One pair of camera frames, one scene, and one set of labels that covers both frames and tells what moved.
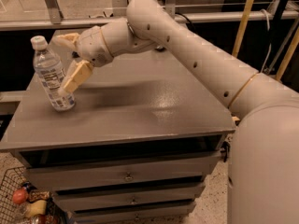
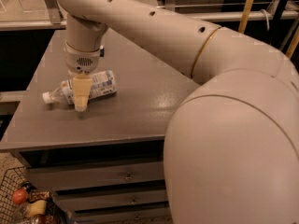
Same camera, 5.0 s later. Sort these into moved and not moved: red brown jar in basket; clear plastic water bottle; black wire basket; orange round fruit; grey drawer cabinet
Moved: clear plastic water bottle
Not moved: black wire basket; orange round fruit; grey drawer cabinet; red brown jar in basket
